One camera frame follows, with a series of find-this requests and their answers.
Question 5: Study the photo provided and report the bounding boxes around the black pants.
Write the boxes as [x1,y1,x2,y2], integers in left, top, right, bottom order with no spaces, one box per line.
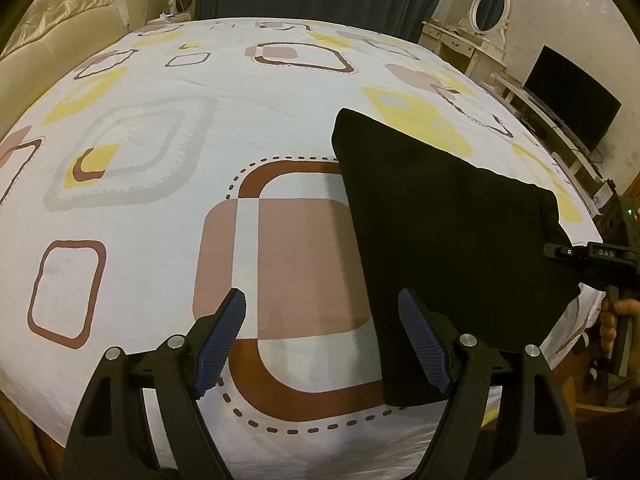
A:
[332,108,580,406]

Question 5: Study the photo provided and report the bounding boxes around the person right hand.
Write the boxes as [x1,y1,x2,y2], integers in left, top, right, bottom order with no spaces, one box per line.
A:
[598,296,640,361]

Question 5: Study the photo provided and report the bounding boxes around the white tv stand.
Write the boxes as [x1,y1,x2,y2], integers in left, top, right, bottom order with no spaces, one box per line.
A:
[484,73,614,217]

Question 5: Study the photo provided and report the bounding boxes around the black flat television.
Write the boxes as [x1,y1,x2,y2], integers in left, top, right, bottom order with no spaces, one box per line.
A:
[523,46,622,154]

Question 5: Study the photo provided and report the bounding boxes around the white vanity dresser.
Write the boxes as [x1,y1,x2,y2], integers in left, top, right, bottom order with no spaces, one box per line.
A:
[419,21,506,82]

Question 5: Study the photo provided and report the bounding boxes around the white oval vanity mirror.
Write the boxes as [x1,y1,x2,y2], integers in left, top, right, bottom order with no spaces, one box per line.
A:
[458,0,511,50]

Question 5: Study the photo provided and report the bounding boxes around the patterned white bed sheet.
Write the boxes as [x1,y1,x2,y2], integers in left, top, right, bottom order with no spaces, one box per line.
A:
[1,18,598,479]

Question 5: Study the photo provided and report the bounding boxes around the cream tufted headboard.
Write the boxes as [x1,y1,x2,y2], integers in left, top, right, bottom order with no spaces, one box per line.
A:
[1,0,148,136]

